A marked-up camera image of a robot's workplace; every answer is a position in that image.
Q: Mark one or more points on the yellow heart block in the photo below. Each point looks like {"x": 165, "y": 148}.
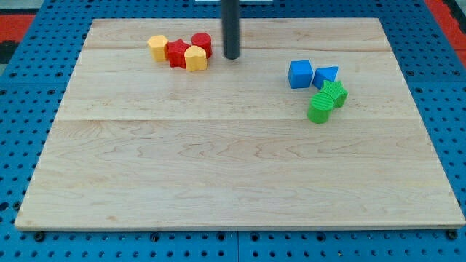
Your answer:
{"x": 195, "y": 59}

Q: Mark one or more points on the green cylinder block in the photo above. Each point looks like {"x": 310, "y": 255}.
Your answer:
{"x": 320, "y": 108}

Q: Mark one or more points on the blue cube block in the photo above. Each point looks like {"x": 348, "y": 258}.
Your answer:
{"x": 300, "y": 74}

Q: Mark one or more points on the red cylinder block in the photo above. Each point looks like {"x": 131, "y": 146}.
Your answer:
{"x": 204, "y": 41}

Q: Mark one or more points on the red star block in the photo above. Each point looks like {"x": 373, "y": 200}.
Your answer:
{"x": 176, "y": 50}

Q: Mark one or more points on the blue triangle block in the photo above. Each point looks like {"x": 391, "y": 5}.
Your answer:
{"x": 322, "y": 74}

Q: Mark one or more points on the green star block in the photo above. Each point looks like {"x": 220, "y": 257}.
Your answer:
{"x": 336, "y": 90}

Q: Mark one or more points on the yellow hexagon block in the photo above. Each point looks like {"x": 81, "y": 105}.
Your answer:
{"x": 158, "y": 48}

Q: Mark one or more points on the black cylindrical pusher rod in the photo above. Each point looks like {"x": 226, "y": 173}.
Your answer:
{"x": 230, "y": 26}

